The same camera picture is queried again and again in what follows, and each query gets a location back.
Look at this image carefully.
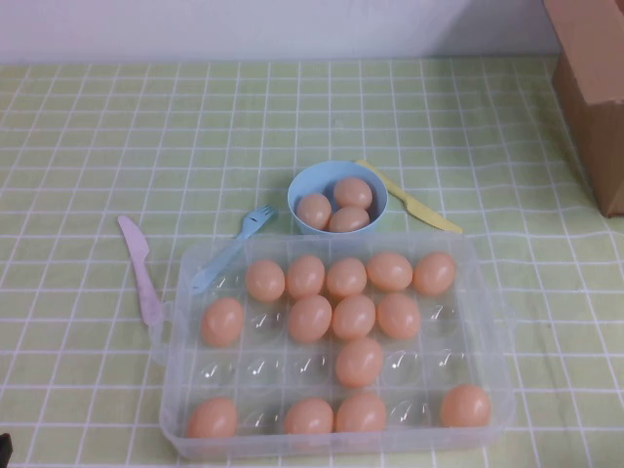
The light blue plastic fork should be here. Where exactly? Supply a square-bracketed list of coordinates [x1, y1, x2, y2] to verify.
[191, 204, 279, 295]

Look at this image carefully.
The green checked tablecloth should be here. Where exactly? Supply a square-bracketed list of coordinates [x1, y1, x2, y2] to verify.
[0, 57, 624, 468]

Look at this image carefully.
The pale pink plastic knife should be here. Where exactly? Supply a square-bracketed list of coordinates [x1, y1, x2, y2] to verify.
[116, 215, 165, 327]

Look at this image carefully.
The tan plastic egg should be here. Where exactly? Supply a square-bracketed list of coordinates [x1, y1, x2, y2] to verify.
[333, 176, 374, 210]
[296, 192, 333, 231]
[328, 206, 371, 233]
[334, 336, 385, 389]
[284, 397, 335, 436]
[440, 384, 492, 429]
[366, 252, 414, 293]
[326, 257, 368, 298]
[334, 392, 388, 434]
[288, 294, 333, 343]
[286, 254, 327, 299]
[186, 396, 239, 439]
[201, 296, 245, 348]
[376, 292, 422, 340]
[331, 293, 377, 341]
[412, 251, 457, 296]
[245, 259, 287, 303]

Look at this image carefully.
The brown cardboard box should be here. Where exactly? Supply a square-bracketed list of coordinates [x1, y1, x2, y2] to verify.
[543, 0, 624, 219]

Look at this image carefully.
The light blue plastic bowl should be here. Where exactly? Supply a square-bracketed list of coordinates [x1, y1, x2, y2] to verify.
[287, 161, 389, 236]

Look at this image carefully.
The yellow plastic knife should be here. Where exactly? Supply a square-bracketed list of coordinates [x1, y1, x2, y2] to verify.
[354, 159, 463, 235]

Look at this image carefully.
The transparent plastic egg box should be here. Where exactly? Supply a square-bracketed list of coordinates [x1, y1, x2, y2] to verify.
[154, 232, 518, 462]

